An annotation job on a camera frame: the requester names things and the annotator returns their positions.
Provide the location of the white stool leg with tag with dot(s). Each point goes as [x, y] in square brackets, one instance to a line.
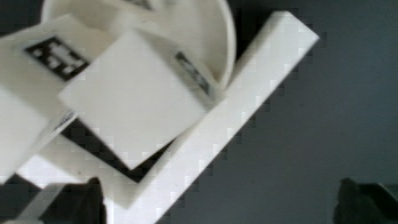
[140, 95]

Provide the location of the white round stool seat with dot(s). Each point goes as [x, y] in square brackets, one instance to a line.
[192, 21]

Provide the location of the white front fence bar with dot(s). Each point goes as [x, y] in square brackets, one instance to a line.
[66, 165]

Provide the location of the white fence bar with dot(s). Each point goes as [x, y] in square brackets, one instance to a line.
[275, 51]
[66, 165]

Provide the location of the white right fence bar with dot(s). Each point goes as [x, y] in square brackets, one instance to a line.
[275, 51]

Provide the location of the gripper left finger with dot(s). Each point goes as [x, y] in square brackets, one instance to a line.
[67, 204]

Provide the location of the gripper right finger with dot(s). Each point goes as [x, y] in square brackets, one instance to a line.
[366, 203]

